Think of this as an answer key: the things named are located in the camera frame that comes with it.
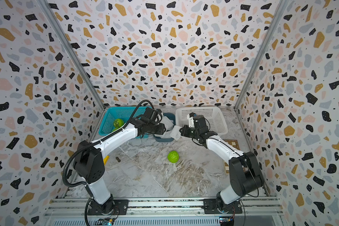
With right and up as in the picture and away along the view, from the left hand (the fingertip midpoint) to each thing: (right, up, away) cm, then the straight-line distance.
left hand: (166, 128), depth 88 cm
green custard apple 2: (-37, +3, +15) cm, 40 cm away
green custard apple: (+5, -18, -1) cm, 18 cm away
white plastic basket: (+36, +9, +24) cm, 45 cm away
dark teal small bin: (-1, -9, +13) cm, 16 cm away
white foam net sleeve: (+6, -3, -1) cm, 7 cm away
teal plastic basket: (-44, +10, +19) cm, 49 cm away
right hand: (+9, -1, -1) cm, 9 cm away
